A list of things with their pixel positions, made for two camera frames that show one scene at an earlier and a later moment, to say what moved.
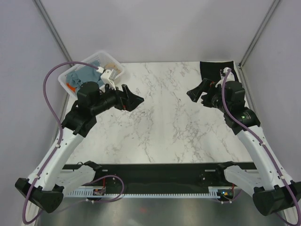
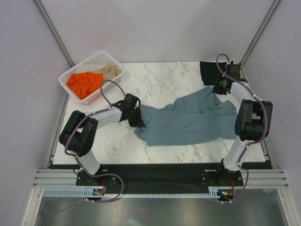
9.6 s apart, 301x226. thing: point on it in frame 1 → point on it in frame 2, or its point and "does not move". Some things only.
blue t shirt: x=87 y=74 → x=197 y=117
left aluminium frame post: x=50 y=22 does not move
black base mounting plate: x=153 y=177 does not move
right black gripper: x=210 y=89 → x=216 y=87
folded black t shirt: x=211 y=69 does not move
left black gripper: x=126 y=100 → x=138 y=123
